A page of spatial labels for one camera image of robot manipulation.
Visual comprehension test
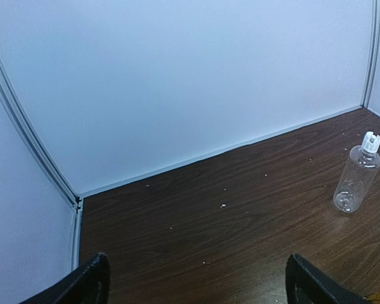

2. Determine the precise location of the right aluminium frame post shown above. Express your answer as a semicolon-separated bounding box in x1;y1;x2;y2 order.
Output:
360;0;380;109

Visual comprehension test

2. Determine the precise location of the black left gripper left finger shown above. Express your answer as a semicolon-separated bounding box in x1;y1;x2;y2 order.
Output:
23;253;111;303

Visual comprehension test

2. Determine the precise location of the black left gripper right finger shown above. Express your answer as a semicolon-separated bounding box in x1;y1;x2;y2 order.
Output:
286;254;368;303

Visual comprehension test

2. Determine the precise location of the left aluminium frame post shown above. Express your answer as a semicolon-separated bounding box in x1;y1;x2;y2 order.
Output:
0;58;82;272

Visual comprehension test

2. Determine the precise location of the small clear plastic bottle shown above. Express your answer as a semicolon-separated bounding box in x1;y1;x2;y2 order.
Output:
333;131;380;213

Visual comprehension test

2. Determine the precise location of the aluminium frame post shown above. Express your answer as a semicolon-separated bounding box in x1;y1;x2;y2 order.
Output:
360;0;380;109
0;58;82;272

